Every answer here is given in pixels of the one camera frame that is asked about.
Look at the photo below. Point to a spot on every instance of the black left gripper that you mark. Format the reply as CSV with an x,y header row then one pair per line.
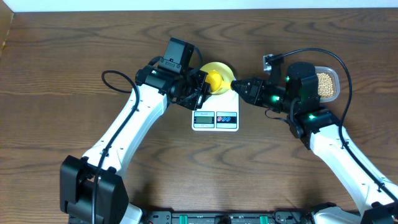
x,y
203,87

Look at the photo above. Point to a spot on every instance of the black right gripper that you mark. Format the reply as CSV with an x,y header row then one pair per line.
x,y
255,91

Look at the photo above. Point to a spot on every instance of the yellow measuring scoop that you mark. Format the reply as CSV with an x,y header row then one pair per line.
x,y
219,82

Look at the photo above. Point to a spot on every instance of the yellow plastic bowl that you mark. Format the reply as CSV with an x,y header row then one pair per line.
x,y
219,67

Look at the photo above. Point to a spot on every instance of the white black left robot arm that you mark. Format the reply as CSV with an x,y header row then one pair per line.
x,y
91,186

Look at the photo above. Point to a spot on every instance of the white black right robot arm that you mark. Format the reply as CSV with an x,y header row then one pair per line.
x,y
322,133

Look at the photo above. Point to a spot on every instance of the white digital kitchen scale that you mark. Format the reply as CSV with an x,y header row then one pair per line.
x,y
219,112

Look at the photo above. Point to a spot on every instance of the clear plastic soybean container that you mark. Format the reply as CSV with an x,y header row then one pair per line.
x,y
328,84

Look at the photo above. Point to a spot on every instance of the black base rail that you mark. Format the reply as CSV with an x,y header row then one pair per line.
x,y
278,217

